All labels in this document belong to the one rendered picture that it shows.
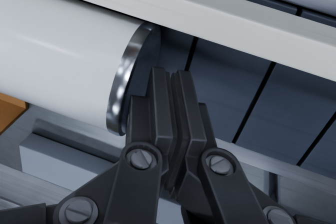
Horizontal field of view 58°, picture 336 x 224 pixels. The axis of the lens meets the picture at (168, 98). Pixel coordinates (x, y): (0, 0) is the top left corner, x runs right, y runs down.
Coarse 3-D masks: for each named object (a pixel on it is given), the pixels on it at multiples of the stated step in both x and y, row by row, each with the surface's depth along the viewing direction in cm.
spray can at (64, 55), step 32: (0, 0) 12; (32, 0) 12; (64, 0) 12; (0, 32) 11; (32, 32) 11; (64, 32) 11; (96, 32) 11; (128, 32) 12; (160, 32) 14; (0, 64) 12; (32, 64) 11; (64, 64) 11; (96, 64) 11; (128, 64) 11; (32, 96) 12; (64, 96) 12; (96, 96) 11; (128, 96) 15
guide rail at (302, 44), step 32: (96, 0) 11; (128, 0) 11; (160, 0) 10; (192, 0) 10; (224, 0) 11; (192, 32) 11; (224, 32) 10; (256, 32) 10; (288, 32) 10; (320, 32) 10; (288, 64) 10; (320, 64) 10
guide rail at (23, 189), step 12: (0, 168) 12; (12, 168) 12; (0, 180) 12; (12, 180) 12; (24, 180) 12; (36, 180) 12; (0, 192) 12; (12, 192) 12; (24, 192) 12; (36, 192) 12; (48, 192) 12; (60, 192) 12; (0, 204) 12; (12, 204) 11; (24, 204) 11; (48, 204) 12
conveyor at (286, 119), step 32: (256, 0) 13; (160, 64) 16; (192, 64) 15; (224, 64) 15; (256, 64) 14; (224, 96) 16; (256, 96) 16; (288, 96) 15; (320, 96) 14; (224, 128) 17; (256, 128) 17; (288, 128) 16; (320, 128) 16; (288, 160) 17; (320, 160) 17
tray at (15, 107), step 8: (0, 96) 28; (8, 96) 28; (0, 104) 28; (8, 104) 28; (16, 104) 28; (24, 104) 28; (0, 112) 27; (8, 112) 27; (16, 112) 27; (0, 120) 26; (8, 120) 26; (0, 128) 26
